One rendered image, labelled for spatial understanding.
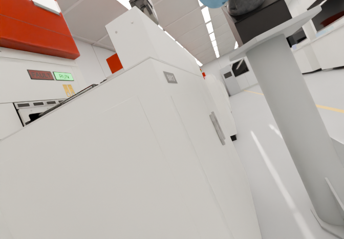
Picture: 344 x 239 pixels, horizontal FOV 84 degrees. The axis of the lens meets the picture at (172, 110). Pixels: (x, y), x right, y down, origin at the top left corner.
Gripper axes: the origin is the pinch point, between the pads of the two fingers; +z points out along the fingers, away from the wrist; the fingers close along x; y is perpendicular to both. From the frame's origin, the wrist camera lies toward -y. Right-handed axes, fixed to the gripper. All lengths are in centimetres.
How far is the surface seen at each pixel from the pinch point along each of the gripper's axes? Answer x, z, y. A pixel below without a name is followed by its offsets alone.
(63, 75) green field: 0, -2, 58
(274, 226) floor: -9, 108, -10
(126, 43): 40.5, 18.2, 1.6
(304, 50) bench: -580, 38, -261
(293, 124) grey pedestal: -1, 62, -33
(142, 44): 40.5, 20.2, -2.1
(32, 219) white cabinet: 47, 50, 46
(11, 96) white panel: 29, 8, 58
